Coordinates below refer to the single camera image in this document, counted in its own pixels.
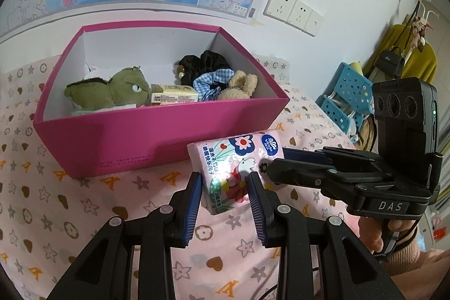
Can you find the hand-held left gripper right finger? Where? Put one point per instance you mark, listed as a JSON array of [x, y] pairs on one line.
[[258, 212]]

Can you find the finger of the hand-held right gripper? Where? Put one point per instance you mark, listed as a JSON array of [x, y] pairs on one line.
[[291, 171], [298, 155]]

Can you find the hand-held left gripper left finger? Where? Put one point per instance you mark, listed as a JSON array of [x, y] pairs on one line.
[[193, 208]]

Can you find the pink floral tissue packet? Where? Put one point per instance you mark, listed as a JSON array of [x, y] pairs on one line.
[[225, 163]]

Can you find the pink cardboard box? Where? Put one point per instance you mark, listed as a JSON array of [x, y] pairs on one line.
[[105, 145]]

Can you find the yellow tissue packet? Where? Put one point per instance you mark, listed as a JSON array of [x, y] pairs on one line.
[[172, 94]]

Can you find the blue checked scrunchie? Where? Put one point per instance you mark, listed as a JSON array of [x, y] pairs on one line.
[[207, 82]]

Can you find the black scrunchie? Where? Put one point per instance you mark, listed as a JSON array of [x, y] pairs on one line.
[[207, 62]]

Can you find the person's right hand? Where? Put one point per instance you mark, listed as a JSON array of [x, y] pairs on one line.
[[369, 233]]

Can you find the brown bag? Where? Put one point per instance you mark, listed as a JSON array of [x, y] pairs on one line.
[[367, 134]]

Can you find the grey and green curtain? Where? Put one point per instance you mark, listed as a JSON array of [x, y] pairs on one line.
[[444, 166]]

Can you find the mustard yellow coat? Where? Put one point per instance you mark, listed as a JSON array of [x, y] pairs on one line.
[[418, 64]]

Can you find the black handbag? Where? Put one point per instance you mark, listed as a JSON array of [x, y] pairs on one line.
[[390, 62]]

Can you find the yellow green cloth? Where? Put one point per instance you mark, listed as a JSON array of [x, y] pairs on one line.
[[355, 68]]

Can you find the beige teddy bear plush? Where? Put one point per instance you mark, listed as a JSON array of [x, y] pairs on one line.
[[242, 84]]

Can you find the pink hanging doll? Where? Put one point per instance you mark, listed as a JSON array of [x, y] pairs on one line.
[[420, 33]]

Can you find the white coat rack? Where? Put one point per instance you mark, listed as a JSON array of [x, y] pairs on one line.
[[420, 22]]

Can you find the green plush toy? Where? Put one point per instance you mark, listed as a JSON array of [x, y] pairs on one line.
[[123, 89]]

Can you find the pink patterned blanket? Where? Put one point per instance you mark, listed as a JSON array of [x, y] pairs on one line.
[[52, 201]]

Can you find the pale green packet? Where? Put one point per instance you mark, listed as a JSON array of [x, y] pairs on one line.
[[84, 112]]

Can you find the white wall socket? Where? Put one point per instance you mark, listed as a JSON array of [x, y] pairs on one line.
[[280, 4], [314, 23], [301, 14]]

